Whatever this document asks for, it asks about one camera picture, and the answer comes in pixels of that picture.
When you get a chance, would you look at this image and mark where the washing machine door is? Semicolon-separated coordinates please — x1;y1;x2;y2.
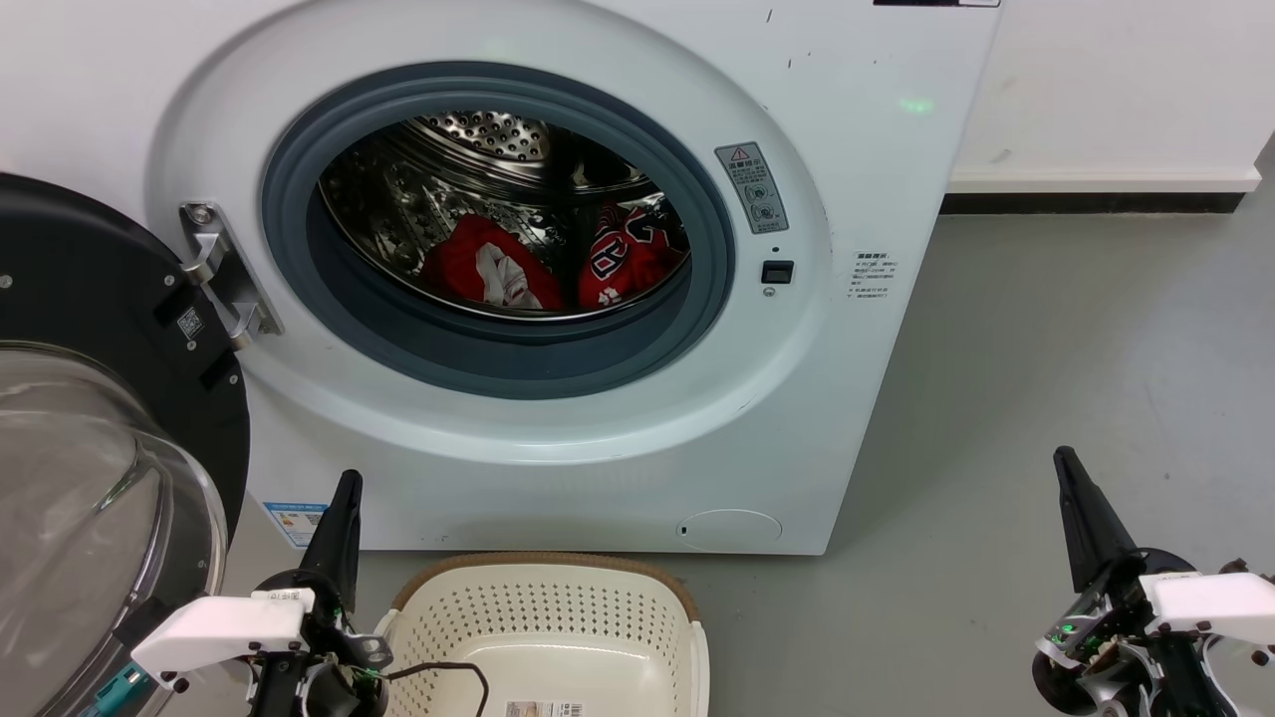
0;171;251;717

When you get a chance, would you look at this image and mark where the red garment with white lining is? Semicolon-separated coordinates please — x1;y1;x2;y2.
421;213;565;312

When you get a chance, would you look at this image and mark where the cream perforated laundry basket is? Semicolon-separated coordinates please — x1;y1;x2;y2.
374;553;710;717

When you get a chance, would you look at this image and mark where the blue energy label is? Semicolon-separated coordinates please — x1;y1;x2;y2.
263;501;331;550

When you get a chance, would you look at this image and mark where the grey rubber door gasket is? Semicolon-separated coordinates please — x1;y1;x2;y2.
261;62;737;401

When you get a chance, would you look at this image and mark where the round filter cover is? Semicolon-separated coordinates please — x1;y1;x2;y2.
676;509;784;553

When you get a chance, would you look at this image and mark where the stainless steel washing machine drum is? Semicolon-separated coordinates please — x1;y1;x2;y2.
319;110;691;323

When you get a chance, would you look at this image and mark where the white front-load washing machine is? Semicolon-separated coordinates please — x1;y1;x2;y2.
0;0;1005;557

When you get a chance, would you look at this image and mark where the thin black cable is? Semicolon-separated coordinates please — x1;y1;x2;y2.
383;661;491;717

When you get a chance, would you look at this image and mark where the white text label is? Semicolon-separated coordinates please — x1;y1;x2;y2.
848;250;895;303

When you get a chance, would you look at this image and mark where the grey warning sticker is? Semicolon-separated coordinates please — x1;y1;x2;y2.
714;141;789;236

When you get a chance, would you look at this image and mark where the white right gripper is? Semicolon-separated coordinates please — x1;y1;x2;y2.
1032;445;1275;717

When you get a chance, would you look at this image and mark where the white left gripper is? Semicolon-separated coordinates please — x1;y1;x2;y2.
130;470;392;717

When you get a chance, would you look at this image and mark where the white baseboard ledge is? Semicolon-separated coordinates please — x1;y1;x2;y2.
946;166;1262;194

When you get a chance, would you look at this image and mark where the silver metal door hinge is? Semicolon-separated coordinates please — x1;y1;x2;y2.
179;202;286;351

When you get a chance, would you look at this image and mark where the black skirting strip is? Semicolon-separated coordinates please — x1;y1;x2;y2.
940;192;1247;216

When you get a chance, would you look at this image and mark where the red jersey with white lettering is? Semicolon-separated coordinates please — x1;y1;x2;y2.
577;199;689;309

